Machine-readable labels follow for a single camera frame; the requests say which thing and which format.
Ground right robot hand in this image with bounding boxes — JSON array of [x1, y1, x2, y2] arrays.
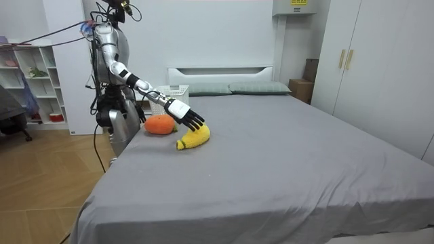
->
[[163, 98, 205, 132]]

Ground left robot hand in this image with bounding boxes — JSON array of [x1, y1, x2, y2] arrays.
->
[[135, 104, 147, 124]]

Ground white plastic basket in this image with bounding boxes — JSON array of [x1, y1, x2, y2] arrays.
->
[[149, 84, 190, 117]]

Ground orange soft toy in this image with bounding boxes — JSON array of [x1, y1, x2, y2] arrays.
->
[[144, 114, 178, 136]]

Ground robot legs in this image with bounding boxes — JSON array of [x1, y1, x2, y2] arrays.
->
[[96, 97, 142, 167]]

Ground yellow banana soft toy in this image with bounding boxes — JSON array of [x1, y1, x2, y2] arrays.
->
[[176, 123, 212, 151]]

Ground grey-green pillow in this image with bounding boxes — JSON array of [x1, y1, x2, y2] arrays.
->
[[188, 83, 233, 98], [229, 81, 292, 96]]

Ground robot body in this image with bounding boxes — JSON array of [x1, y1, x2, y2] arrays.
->
[[81, 0, 142, 118]]

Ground white shelf unit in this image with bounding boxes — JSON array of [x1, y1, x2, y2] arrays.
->
[[0, 38, 69, 131]]

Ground grey bed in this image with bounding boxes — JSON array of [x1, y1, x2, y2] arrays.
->
[[69, 66, 434, 244]]

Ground blue hanging cloth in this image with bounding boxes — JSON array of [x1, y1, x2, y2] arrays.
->
[[20, 72, 41, 117]]

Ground small green plant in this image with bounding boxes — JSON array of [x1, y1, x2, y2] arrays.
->
[[28, 66, 49, 79]]

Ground dark office chair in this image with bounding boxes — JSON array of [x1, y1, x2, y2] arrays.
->
[[0, 84, 34, 142]]

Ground dark brown cardboard box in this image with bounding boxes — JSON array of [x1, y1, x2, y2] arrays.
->
[[302, 58, 320, 83]]

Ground white wardrobe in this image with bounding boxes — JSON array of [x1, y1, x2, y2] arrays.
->
[[310, 0, 434, 161]]

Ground black floor cable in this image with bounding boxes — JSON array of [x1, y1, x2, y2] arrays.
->
[[92, 123, 106, 174]]

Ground cable bundle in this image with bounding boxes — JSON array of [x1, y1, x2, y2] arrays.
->
[[0, 20, 96, 52]]

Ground grey wall box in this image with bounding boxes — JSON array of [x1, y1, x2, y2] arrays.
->
[[271, 0, 318, 18]]

